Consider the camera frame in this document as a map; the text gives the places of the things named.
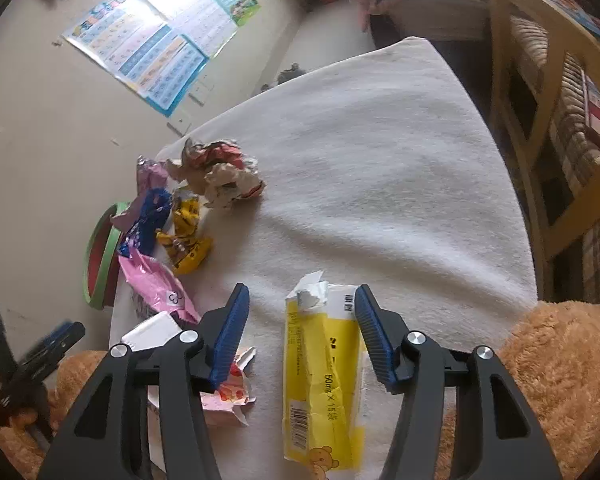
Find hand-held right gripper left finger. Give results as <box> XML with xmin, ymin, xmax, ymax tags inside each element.
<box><xmin>36</xmin><ymin>282</ymin><xmax>251</xmax><ymax>480</ymax></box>

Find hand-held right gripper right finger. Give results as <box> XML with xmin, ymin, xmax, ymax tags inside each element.
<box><xmin>354</xmin><ymin>283</ymin><xmax>563</xmax><ymax>480</ymax></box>

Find yellow tissue packet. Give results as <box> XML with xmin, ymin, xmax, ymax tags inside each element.
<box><xmin>282</xmin><ymin>270</ymin><xmax>368</xmax><ymax>480</ymax></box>

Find pink snack packet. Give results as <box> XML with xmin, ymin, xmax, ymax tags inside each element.
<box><xmin>117</xmin><ymin>252</ymin><xmax>202</xmax><ymax>324</ymax></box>

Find green rimmed red bin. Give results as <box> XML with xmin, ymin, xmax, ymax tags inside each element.
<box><xmin>82</xmin><ymin>201</ymin><xmax>132</xmax><ymax>310</ymax></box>

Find yellow snack wrapper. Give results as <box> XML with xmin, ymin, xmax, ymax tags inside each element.
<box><xmin>156</xmin><ymin>194</ymin><xmax>215</xmax><ymax>276</ymax></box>

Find blue snack wrapper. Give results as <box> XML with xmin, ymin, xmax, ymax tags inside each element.
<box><xmin>117</xmin><ymin>187</ymin><xmax>174</xmax><ymax>259</ymax></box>

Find brown plush toy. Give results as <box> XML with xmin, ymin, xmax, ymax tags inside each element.
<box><xmin>0</xmin><ymin>350</ymin><xmax>112</xmax><ymax>480</ymax></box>
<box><xmin>439</xmin><ymin>300</ymin><xmax>600</xmax><ymax>480</ymax></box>

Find pink white crumpled carton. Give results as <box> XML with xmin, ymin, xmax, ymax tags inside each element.
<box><xmin>200</xmin><ymin>347</ymin><xmax>257</xmax><ymax>428</ymax></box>

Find white small box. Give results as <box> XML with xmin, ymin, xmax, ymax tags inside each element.
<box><xmin>121</xmin><ymin>311</ymin><xmax>183</xmax><ymax>352</ymax></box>

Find crumpled white paper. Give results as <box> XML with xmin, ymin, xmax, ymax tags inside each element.
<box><xmin>201</xmin><ymin>159</ymin><xmax>267</xmax><ymax>210</ymax></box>

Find white towel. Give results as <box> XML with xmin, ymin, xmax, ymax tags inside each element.
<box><xmin>107</xmin><ymin>36</ymin><xmax>539</xmax><ymax>480</ymax></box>

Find light purple wrapper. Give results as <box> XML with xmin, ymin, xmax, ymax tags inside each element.
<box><xmin>137</xmin><ymin>156</ymin><xmax>171</xmax><ymax>197</ymax></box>

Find crumpled red printed paper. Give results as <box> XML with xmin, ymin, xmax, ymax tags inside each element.
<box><xmin>167</xmin><ymin>139</ymin><xmax>247</xmax><ymax>181</ymax></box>

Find grey small object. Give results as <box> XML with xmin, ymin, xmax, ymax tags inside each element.
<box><xmin>276</xmin><ymin>62</ymin><xmax>307</xmax><ymax>86</ymax></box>

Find blue chart poster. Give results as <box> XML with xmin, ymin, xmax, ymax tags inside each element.
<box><xmin>61</xmin><ymin>0</ymin><xmax>210</xmax><ymax>119</ymax></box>

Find beige knitted cushion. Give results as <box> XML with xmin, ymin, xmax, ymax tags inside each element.
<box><xmin>509</xmin><ymin>14</ymin><xmax>600</xmax><ymax>307</ymax></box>

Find white chart poster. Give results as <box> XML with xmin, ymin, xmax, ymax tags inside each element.
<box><xmin>135</xmin><ymin>0</ymin><xmax>261</xmax><ymax>59</ymax></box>

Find pink cloth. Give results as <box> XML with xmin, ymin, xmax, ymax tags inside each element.
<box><xmin>352</xmin><ymin>0</ymin><xmax>382</xmax><ymax>32</ymax></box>

